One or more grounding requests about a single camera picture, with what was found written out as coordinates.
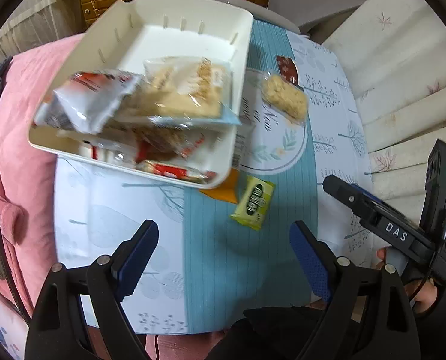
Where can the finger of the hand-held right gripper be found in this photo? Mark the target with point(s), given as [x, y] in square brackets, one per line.
[365, 192]
[344, 193]

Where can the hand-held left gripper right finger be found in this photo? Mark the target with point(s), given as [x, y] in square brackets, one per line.
[311, 260]

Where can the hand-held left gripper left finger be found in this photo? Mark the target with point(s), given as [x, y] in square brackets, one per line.
[136, 260]

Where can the long clear cracker pack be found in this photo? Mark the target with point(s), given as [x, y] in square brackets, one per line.
[178, 93]

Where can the white plastic bin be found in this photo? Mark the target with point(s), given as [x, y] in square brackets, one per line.
[178, 41]

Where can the person's right forearm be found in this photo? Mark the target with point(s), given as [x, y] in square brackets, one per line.
[438, 333]

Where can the person's right hand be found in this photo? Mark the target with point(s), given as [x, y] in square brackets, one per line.
[427, 300]

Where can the white teal printed tablecloth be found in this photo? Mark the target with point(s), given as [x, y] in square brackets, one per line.
[106, 202]

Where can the green yellow snack packet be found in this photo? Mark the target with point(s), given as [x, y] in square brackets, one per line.
[254, 202]

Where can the person's dark clothing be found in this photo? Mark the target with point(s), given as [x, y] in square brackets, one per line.
[268, 333]

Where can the clear wrapped granola bar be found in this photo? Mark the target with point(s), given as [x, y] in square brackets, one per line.
[286, 99]

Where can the orange snack packet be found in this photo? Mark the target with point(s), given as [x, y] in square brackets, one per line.
[223, 191]

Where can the clear text-printed cake pack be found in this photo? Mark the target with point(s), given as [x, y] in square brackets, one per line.
[243, 142]

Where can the white leaf-print sofa cushion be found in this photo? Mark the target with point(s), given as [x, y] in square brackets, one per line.
[395, 82]

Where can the small brown snack packet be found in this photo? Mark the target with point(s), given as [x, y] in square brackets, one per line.
[287, 69]

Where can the pink cloth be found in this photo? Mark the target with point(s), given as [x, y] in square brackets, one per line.
[24, 127]

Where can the grey chair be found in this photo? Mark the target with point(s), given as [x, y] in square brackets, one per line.
[313, 0]

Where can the beige curtain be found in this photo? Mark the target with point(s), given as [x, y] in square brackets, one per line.
[31, 26]

